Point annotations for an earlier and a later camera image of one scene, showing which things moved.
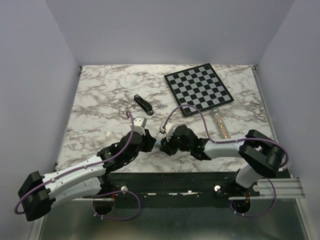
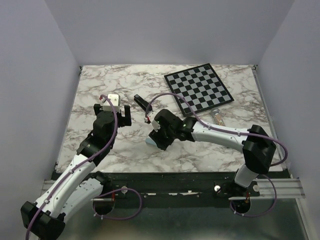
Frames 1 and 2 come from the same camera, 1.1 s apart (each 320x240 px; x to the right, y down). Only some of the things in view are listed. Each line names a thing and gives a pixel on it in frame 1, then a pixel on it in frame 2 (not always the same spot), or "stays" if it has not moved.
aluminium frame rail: x=268 y=189 stays
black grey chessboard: x=200 y=86 stays
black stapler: x=144 y=105 stays
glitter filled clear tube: x=216 y=112 stays
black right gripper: x=166 y=146 to x=156 y=137
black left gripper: x=149 y=141 to x=125 y=121
